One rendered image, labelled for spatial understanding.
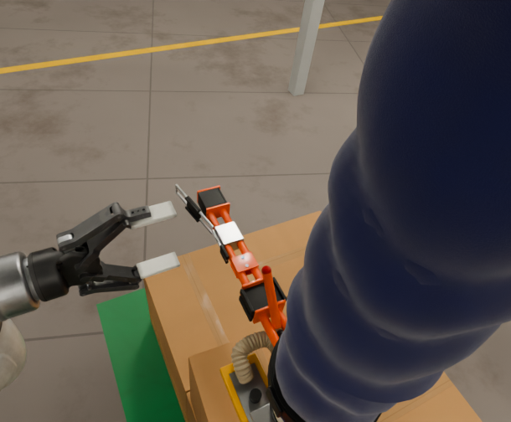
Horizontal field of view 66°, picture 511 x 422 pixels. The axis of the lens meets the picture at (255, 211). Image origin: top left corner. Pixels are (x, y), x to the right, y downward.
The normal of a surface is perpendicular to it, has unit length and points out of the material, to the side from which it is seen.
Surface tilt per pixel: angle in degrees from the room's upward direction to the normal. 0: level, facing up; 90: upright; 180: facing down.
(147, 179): 0
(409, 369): 83
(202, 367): 0
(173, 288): 0
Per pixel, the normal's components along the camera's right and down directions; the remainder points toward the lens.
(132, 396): 0.11, -0.66
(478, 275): -0.23, 0.84
